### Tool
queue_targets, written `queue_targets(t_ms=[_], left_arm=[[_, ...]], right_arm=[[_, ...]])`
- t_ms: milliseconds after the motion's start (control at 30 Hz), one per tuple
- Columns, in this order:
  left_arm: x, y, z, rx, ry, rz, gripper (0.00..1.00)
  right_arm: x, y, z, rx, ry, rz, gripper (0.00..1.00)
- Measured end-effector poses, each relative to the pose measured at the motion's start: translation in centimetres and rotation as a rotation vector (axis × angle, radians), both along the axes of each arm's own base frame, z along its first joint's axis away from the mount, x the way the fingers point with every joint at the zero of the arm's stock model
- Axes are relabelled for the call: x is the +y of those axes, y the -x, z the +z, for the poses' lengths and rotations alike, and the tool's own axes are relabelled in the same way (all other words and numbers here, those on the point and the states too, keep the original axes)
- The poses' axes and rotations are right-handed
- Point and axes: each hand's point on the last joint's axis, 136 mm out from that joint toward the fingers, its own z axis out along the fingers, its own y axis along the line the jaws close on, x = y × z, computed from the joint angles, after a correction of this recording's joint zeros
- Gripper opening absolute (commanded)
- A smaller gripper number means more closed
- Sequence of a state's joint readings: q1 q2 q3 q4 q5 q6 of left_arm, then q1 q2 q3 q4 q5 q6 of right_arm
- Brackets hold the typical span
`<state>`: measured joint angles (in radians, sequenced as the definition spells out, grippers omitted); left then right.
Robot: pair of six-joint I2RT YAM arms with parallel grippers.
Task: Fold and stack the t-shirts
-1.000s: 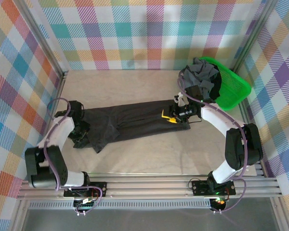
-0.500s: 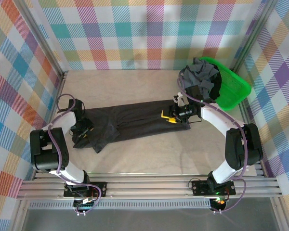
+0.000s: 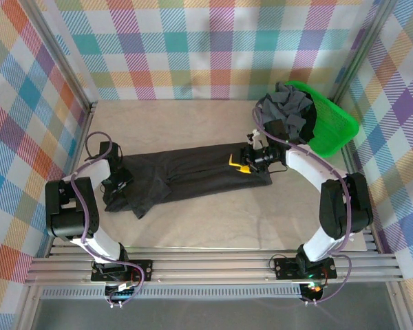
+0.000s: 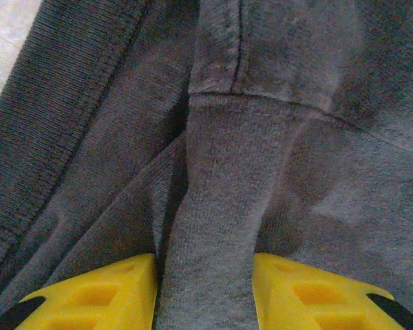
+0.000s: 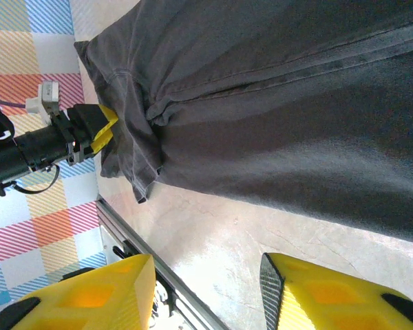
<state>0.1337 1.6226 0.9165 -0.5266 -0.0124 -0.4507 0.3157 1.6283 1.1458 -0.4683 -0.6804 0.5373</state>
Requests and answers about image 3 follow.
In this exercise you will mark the right controller board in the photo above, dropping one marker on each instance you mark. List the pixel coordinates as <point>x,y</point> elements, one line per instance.
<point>313,291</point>

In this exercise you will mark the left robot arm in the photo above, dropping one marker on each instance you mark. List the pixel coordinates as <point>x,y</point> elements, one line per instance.
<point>69,206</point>

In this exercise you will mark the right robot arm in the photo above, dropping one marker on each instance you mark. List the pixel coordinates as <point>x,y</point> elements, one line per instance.
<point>344,206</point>

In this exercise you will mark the grey t-shirt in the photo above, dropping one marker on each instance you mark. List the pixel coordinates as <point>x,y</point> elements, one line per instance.
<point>289,103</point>

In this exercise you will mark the black t-shirt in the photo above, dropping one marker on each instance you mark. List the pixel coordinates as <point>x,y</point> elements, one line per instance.
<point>192,175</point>

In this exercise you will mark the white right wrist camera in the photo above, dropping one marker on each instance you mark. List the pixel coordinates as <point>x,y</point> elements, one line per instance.
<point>256,139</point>

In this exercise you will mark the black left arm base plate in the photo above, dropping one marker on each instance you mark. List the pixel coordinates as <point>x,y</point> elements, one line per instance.
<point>142,271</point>

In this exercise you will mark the left controller board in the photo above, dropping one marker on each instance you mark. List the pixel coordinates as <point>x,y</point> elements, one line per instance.
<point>118,294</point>

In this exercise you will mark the green plastic basket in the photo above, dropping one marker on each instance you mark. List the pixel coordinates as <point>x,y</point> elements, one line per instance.
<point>334,123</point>

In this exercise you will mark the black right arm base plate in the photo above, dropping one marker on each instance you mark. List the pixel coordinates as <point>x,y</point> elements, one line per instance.
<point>285,268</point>

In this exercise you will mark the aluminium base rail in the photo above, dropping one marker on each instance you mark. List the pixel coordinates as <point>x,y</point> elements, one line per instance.
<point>210,268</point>

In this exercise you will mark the controller board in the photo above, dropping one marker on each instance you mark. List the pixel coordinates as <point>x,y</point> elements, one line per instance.
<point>118,294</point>
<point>313,291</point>

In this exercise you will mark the aluminium frame post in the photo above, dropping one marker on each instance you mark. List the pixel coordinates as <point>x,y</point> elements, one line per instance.
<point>67,60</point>
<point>361,48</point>

